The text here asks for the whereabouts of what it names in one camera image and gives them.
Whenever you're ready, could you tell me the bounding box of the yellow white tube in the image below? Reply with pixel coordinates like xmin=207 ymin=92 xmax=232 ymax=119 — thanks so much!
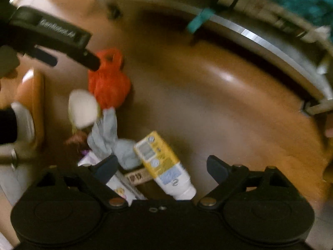
xmin=134 ymin=131 xmax=196 ymax=200

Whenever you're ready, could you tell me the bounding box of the purple white snack package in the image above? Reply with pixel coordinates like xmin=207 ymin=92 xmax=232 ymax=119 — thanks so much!
xmin=77 ymin=151 xmax=146 ymax=205

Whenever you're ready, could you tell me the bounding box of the white sock foot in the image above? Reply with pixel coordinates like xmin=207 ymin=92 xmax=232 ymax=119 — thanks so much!
xmin=1 ymin=102 xmax=36 ymax=164

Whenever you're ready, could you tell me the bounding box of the red net mesh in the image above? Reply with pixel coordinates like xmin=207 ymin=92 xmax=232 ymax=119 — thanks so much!
xmin=88 ymin=48 xmax=131 ymax=110

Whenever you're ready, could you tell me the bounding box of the latte coffee stick packet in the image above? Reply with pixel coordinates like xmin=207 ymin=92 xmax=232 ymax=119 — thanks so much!
xmin=125 ymin=168 xmax=153 ymax=186

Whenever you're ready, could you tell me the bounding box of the white foam fruit net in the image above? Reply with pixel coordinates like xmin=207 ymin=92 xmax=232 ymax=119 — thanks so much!
xmin=68 ymin=89 xmax=101 ymax=131

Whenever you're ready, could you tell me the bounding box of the left orange slipper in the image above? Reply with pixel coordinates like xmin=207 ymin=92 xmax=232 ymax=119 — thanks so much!
xmin=1 ymin=69 xmax=45 ymax=165

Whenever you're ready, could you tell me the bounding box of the metal bench frame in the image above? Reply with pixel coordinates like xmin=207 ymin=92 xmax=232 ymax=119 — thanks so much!
xmin=100 ymin=0 xmax=332 ymax=115

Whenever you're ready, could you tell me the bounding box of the light blue paper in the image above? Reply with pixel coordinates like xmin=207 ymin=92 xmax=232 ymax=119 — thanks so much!
xmin=87 ymin=108 xmax=142 ymax=170

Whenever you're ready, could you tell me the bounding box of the dark red candy wrapper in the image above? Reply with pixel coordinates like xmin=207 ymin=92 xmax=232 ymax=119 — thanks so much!
xmin=64 ymin=131 xmax=88 ymax=149

